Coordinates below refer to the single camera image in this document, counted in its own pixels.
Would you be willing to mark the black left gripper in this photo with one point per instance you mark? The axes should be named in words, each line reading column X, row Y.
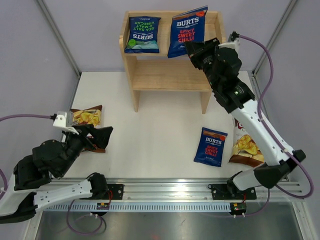
column 101, row 135

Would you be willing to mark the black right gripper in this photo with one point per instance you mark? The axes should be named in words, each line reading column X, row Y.
column 197, row 50

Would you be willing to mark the blue Burts spicy chilli bag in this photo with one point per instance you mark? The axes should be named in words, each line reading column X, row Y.
column 188, row 26

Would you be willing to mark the blue Burts sea salt bag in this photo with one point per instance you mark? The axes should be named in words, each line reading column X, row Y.
column 143, row 35

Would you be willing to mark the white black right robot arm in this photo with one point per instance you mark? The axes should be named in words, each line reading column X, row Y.
column 221, row 64

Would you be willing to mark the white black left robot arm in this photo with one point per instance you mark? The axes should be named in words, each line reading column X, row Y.
column 23, row 198

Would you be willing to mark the brown Chuba cassava chips bag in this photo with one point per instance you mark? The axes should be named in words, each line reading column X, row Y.
column 90, row 116

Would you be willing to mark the wooden two-tier shelf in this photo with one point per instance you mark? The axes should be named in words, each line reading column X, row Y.
column 155, row 71

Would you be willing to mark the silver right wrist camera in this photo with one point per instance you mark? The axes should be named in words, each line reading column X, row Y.
column 232, row 37

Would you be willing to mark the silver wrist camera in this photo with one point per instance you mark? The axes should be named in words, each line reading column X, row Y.
column 63, row 121
column 232, row 37

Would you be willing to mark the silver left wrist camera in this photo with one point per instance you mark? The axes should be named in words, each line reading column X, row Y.
column 63, row 121

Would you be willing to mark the grey aluminium frame post right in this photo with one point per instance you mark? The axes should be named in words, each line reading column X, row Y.
column 279, row 27

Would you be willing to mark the grey aluminium frame post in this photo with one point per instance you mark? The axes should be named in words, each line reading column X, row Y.
column 279, row 27
column 57, row 34

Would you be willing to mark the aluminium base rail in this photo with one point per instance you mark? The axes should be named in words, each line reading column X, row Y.
column 171, row 195

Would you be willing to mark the grey aluminium frame post left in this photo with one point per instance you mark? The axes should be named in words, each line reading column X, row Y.
column 57, row 34

